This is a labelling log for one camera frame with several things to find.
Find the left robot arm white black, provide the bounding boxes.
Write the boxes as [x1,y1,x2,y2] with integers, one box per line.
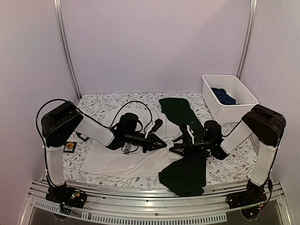
[35,99,167,203]

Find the white plastic bin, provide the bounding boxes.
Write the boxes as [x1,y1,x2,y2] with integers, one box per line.
[202,75,259,124]

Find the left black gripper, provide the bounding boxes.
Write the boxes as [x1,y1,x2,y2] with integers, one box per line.
[125,132,167,154]

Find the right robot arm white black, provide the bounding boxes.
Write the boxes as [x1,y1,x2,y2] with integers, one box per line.
[169,105,286,204]

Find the floral patterned table mat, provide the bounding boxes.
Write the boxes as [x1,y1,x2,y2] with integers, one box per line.
[62,93,257,189]

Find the black display box far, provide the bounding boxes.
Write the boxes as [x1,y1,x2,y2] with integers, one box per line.
[76,132,89,142]

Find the white green raglan t-shirt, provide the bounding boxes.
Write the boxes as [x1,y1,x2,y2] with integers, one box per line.
[80,97,206,197]

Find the yellow round brooch brown flowers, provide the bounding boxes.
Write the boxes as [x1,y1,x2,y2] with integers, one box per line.
[66,142,74,150]

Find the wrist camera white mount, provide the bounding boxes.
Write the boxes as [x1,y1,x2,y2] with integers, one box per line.
[145,119,163,139]
[180,124,195,144]

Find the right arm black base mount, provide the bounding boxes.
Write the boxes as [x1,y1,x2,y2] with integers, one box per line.
[225,180,267,209]

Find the black display box near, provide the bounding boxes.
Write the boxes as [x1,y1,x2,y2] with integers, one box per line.
[63,142,77,153]

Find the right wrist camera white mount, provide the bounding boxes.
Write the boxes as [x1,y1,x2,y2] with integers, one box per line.
[180,124,195,144]

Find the left aluminium frame post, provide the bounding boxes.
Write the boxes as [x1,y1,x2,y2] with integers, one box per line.
[53,0,82,100]

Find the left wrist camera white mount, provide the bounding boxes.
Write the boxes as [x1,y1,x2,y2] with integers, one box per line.
[145,119,163,139]

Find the aluminium front rail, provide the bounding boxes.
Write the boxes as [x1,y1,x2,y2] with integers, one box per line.
[19,181,293,225]

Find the dark blue cloth in bin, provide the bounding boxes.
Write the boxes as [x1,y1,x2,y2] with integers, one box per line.
[211,88,236,105]

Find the aluminium frame post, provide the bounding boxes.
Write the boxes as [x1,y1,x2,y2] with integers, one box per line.
[236,0,258,80]
[53,0,82,100]

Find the black display box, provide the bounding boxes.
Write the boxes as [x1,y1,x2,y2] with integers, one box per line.
[76,132,89,142]
[63,142,77,153]

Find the right aluminium frame post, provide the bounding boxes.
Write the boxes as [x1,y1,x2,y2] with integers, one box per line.
[236,0,258,80]

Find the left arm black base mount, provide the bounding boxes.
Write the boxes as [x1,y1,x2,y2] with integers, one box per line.
[45,187,87,209]

